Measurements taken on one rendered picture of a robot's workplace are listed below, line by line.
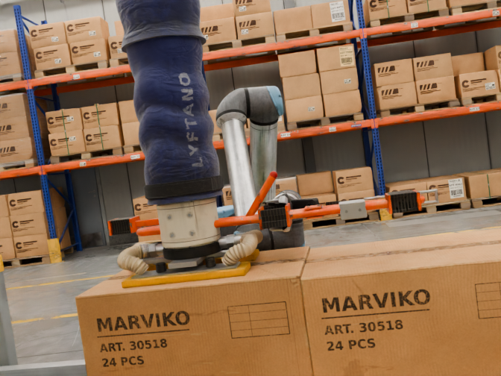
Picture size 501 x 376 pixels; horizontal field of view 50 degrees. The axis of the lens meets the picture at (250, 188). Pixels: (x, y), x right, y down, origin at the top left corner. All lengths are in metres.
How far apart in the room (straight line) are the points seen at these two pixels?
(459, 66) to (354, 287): 8.55
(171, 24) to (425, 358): 1.05
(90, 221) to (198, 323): 9.29
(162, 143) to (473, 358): 0.94
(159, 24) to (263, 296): 0.75
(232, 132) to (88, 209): 8.77
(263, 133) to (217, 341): 0.96
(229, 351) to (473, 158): 9.40
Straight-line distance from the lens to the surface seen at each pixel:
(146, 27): 1.51
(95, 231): 10.65
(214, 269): 1.45
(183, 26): 1.52
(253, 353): 1.42
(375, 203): 1.50
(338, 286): 1.35
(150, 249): 1.60
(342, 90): 8.83
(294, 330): 1.39
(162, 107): 1.48
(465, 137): 10.55
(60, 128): 9.47
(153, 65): 1.51
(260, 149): 2.17
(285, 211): 1.49
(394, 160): 10.22
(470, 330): 1.41
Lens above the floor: 1.25
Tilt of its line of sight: 3 degrees down
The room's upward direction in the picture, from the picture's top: 8 degrees counter-clockwise
